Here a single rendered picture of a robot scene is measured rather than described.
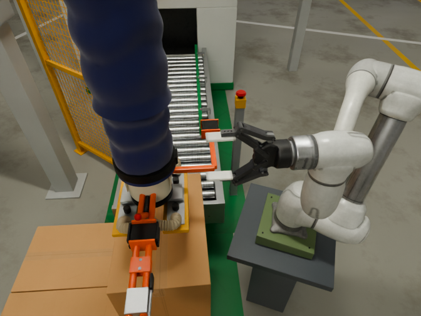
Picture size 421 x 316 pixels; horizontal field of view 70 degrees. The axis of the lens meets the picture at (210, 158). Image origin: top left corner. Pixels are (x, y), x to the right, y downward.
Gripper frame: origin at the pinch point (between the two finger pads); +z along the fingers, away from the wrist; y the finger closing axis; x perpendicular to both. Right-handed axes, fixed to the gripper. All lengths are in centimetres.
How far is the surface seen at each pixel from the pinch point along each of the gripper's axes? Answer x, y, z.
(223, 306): 22, 158, -10
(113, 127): 18.8, 2.9, 27.7
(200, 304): -4, 82, 5
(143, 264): -9.9, 33.2, 21.0
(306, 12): 339, 76, -152
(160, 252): 11, 63, 20
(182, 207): 20, 45, 10
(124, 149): 16.6, 10.0, 25.3
